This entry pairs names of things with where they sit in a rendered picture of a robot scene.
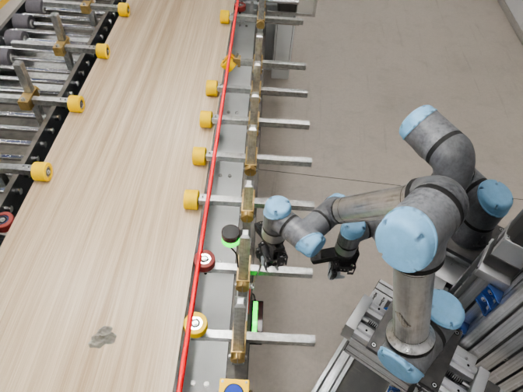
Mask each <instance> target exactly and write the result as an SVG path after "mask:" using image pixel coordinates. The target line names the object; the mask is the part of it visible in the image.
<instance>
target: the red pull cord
mask: <svg viewBox="0 0 523 392"><path fill-rule="evenodd" d="M238 4H239V0H237V2H236V7H235V13H234V18H233V27H232V33H231V38H230V47H229V53H228V58H227V63H226V73H225V78H224V84H223V93H222V98H221V104H220V109H219V119H218V124H217V129H216V139H215V144H214V149H213V154H212V164H211V170H210V174H209V184H208V190H207V195H206V200H205V210H204V215H203V220H202V230H201V235H200V240H199V245H198V255H197V261H196V265H195V275H194V281H193V286H192V291H191V301H190V306H189V311H188V321H187V326H186V331H185V336H184V346H183V352H182V356H181V366H180V372H179V377H178V382H177V392H182V389H183V383H184V374H185V368H186V362H187V357H188V346H189V341H190V336H191V326H192V320H193V314H194V308H195V298H196V292H197V288H198V277H199V272H200V266H201V260H202V250H203V245H204V239H205V229H206V223H207V218H208V212H209V202H210V197H211V191H212V181H213V175H214V169H215V164H216V154H217V149H218V143H219V133H220V127H221V121H222V116H223V106H224V100H225V95H226V84H227V79H228V73H229V68H230V58H231V52H232V46H233V36H234V31H235V25H236V20H237V10H238Z"/></svg>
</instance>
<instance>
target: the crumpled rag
mask: <svg viewBox="0 0 523 392"><path fill-rule="evenodd" d="M112 329H113V328H112V327H111V326H103V327H102V328H100V329H99V330H97V333H96V334H95V335H93V336H92V337H91V341H90V342H89V343H88V345H89V347H90V348H101V347H102V346H104V345H105V344H107V345H111V344H113V343H115V339H116V337H117V335H116V334H115V333H113V332H112V333H111V331H112Z"/></svg>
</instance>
